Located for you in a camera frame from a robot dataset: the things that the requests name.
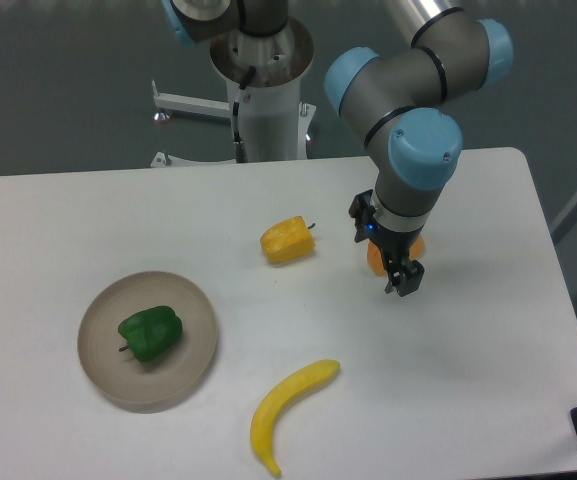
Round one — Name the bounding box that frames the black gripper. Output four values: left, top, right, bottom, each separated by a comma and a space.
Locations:
348, 190, 425, 297

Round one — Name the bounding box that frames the green bell pepper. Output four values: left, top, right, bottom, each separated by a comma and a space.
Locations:
117, 305, 183, 363

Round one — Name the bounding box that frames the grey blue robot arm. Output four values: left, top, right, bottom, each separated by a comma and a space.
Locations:
163, 1, 514, 296

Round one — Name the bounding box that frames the yellow bell pepper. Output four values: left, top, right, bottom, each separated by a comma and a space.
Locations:
260, 216, 315, 264

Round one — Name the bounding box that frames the beige round plate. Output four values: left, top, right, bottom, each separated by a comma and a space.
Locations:
77, 271, 218, 413

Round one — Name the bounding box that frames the orange triangular bread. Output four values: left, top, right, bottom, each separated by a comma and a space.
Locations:
366, 236, 426, 277

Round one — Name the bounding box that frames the yellow banana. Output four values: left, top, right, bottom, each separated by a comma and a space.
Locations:
249, 359, 341, 479

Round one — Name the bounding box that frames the black cable on pedestal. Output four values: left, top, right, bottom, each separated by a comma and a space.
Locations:
231, 66, 257, 164

